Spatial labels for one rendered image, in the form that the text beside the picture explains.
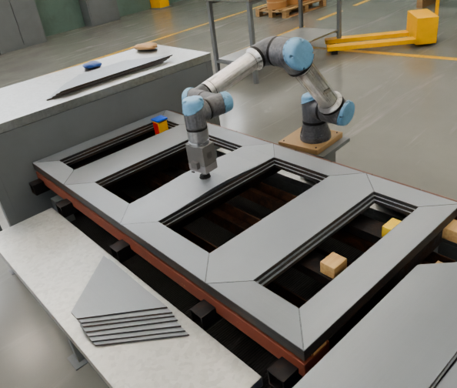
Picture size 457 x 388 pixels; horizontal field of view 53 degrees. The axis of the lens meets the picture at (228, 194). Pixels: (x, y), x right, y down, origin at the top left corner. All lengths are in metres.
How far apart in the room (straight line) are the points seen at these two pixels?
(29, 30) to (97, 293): 9.36
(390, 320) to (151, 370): 0.58
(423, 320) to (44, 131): 1.74
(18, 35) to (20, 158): 8.28
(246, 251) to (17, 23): 9.42
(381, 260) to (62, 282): 0.97
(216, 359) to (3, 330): 1.71
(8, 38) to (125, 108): 8.06
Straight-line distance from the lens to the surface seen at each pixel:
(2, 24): 10.33
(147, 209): 1.60
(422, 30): 6.56
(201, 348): 1.22
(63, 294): 1.52
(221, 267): 1.28
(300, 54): 1.82
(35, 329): 2.64
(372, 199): 1.57
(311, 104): 2.18
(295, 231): 1.39
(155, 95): 2.49
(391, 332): 1.10
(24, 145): 2.23
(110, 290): 1.40
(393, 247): 1.34
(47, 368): 2.42
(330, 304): 1.15
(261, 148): 1.90
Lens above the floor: 1.66
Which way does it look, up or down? 30 degrees down
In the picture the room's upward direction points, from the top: 8 degrees counter-clockwise
